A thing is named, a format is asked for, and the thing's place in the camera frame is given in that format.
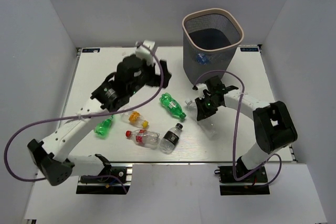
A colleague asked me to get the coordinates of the black label black cap bottle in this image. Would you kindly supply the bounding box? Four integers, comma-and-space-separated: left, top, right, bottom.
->
160, 123, 183, 154

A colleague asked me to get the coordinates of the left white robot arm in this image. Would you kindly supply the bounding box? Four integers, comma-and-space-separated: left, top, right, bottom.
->
27, 55, 171, 186

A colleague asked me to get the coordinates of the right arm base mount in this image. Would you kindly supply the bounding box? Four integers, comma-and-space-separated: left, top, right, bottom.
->
214, 166, 270, 196

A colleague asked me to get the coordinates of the purple cable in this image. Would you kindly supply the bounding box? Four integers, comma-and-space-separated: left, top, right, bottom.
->
3, 40, 166, 182
193, 70, 282, 187

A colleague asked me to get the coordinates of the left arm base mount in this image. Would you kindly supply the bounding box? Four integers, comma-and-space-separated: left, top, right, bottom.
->
76, 154, 132, 195

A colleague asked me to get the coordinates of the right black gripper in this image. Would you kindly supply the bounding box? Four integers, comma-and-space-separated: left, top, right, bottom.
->
195, 94, 221, 120

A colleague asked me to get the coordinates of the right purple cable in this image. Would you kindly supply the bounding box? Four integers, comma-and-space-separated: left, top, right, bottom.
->
193, 70, 282, 187

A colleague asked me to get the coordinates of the red label red cap bottle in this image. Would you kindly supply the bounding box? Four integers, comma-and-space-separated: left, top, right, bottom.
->
125, 130, 160, 149

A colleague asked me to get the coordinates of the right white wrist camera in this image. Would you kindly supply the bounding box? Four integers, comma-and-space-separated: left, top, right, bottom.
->
192, 83, 209, 100

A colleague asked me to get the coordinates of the clear unlabeled plastic bottle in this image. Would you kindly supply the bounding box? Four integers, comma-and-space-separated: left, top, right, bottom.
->
185, 99, 218, 140

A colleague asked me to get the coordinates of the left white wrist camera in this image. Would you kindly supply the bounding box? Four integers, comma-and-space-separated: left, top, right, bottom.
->
135, 40, 157, 67

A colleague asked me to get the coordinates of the orange label yellow cap bottle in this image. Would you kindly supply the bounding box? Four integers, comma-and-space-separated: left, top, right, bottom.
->
121, 111, 149, 129

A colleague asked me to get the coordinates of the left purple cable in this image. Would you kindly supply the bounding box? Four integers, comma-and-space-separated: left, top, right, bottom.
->
3, 40, 166, 182

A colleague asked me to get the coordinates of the green bottle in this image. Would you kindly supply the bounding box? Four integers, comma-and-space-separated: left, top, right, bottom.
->
94, 115, 113, 138
159, 93, 186, 120

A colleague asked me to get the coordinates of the grey mesh waste bin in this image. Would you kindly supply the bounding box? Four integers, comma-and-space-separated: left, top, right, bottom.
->
182, 8, 245, 84

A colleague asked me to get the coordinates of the blue label plastic bottle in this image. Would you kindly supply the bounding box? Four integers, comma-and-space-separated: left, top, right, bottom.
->
196, 53, 211, 65

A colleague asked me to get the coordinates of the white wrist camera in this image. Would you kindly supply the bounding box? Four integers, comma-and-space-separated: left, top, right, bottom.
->
192, 83, 209, 100
135, 40, 157, 67

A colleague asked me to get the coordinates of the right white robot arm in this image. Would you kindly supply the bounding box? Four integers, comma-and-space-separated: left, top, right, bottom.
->
193, 76, 298, 182

